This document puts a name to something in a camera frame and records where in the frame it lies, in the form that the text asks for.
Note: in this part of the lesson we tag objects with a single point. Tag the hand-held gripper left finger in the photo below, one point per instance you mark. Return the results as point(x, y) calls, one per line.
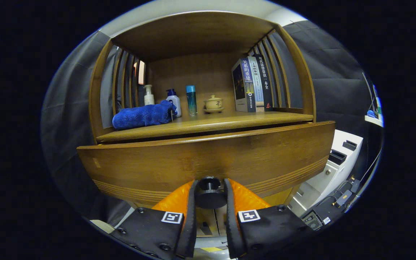
point(157, 231)

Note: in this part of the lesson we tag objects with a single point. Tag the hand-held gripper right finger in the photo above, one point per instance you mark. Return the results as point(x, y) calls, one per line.
point(265, 227)

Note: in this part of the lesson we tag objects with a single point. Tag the black drawer knob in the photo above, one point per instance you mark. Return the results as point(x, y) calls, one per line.
point(210, 195)

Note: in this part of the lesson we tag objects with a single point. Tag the wooden drawer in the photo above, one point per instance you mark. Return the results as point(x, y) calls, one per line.
point(157, 162)

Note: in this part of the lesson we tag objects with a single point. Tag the wooden cabinet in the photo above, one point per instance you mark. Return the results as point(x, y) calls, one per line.
point(193, 39)

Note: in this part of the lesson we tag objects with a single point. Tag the black vented electronics box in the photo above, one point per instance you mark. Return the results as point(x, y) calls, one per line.
point(314, 220)

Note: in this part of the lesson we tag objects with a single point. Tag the black power adapter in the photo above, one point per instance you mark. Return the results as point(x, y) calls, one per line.
point(344, 198)

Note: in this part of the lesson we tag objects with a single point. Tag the blue towel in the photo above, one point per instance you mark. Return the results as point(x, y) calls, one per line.
point(139, 116)

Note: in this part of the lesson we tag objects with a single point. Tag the white lotion bottle blue cap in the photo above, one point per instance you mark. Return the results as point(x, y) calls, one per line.
point(174, 101)

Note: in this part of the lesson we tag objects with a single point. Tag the white pump bottle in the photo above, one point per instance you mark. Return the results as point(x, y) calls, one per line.
point(149, 97)

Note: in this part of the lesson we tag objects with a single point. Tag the lidded tea bowl with saucer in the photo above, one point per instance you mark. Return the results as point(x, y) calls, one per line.
point(213, 104)

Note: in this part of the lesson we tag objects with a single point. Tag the teal bottle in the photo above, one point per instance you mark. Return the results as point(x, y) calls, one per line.
point(191, 101)

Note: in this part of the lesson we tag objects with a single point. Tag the white book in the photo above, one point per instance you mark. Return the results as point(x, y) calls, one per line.
point(258, 83)

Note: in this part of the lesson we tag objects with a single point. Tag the black backdrop cloth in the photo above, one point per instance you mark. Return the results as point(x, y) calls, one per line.
point(70, 108)

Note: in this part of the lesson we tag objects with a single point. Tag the small blue object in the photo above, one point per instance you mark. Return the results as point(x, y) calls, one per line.
point(371, 114)

